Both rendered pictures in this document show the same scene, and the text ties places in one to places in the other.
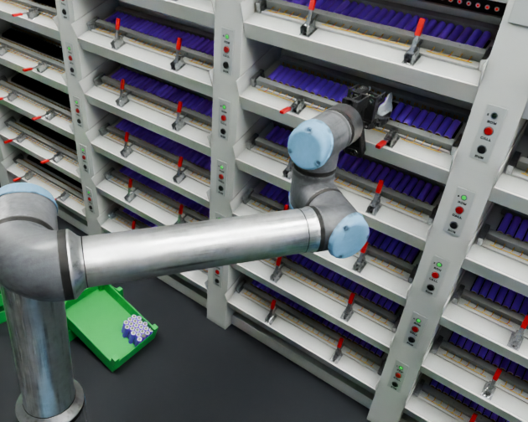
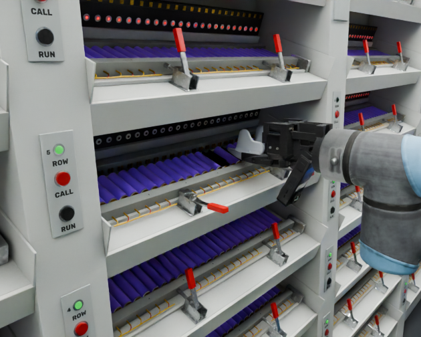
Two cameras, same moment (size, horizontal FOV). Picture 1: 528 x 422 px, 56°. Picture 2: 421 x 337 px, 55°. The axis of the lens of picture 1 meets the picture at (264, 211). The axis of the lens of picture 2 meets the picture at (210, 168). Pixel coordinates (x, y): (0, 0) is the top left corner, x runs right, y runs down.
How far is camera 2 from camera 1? 1.27 m
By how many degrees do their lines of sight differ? 73
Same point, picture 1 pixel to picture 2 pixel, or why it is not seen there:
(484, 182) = not seen: hidden behind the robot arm
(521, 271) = (349, 212)
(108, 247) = not seen: outside the picture
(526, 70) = (343, 55)
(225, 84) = (69, 258)
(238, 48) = (89, 162)
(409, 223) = (299, 244)
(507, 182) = not seen: hidden behind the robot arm
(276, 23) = (131, 89)
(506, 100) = (339, 83)
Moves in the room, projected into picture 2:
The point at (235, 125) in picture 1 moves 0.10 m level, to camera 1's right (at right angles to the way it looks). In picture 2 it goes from (107, 319) to (133, 281)
